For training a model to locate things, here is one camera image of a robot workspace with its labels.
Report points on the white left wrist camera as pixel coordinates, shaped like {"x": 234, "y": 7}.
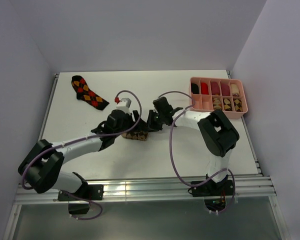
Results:
{"x": 124, "y": 105}

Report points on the aluminium front mounting rail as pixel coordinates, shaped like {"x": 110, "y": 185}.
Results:
{"x": 150, "y": 189}

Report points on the black rolled sock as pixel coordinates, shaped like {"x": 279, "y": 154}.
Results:
{"x": 194, "y": 88}

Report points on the red rolled sock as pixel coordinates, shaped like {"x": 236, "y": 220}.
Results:
{"x": 204, "y": 88}

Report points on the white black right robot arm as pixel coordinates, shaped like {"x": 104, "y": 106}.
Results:
{"x": 219, "y": 135}

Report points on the beige orange brown argyle sock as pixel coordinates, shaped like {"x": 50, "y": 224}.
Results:
{"x": 216, "y": 103}

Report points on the dark pink rolled sock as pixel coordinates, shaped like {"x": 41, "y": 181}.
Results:
{"x": 215, "y": 89}

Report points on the brown yellow argyle rolled sock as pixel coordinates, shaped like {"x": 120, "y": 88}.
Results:
{"x": 227, "y": 105}

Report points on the black red yellow argyle sock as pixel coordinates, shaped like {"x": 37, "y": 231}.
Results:
{"x": 85, "y": 94}

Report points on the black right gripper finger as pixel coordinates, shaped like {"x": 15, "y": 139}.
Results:
{"x": 156, "y": 126}
{"x": 151, "y": 117}

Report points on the pink divided organizer tray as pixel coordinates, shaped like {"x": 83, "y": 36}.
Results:
{"x": 204, "y": 102}

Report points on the magenta rolled sock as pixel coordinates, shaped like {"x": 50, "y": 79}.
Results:
{"x": 225, "y": 89}

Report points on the aluminium table edge rail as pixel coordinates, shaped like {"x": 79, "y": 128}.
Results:
{"x": 51, "y": 96}

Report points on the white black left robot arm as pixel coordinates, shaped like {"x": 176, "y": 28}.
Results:
{"x": 41, "y": 169}

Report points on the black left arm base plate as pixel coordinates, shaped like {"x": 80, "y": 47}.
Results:
{"x": 95, "y": 192}

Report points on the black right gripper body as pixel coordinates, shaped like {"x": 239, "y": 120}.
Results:
{"x": 159, "y": 117}

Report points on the black box under rail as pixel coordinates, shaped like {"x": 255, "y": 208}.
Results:
{"x": 78, "y": 208}

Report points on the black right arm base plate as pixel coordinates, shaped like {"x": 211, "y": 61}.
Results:
{"x": 212, "y": 189}

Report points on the brown cream argyle rolled sock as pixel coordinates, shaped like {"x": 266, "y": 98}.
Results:
{"x": 238, "y": 105}

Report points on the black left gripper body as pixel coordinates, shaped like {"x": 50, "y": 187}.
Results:
{"x": 128, "y": 121}

